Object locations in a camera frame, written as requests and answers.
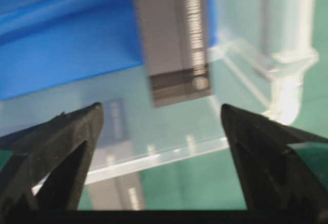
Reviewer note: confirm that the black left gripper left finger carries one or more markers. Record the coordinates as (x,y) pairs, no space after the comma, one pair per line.
(49,162)

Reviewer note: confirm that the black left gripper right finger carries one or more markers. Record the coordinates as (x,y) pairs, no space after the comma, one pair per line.
(272,175)

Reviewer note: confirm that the black camera box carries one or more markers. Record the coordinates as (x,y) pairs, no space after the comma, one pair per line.
(119,190)
(175,41)

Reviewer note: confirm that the blue cloth in case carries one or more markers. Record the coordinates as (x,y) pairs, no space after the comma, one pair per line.
(47,43)

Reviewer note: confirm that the clear plastic storage case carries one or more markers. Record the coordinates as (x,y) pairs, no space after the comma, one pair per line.
(205,80)

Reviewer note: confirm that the green table cloth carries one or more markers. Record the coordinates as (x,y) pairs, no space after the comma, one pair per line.
(192,183)

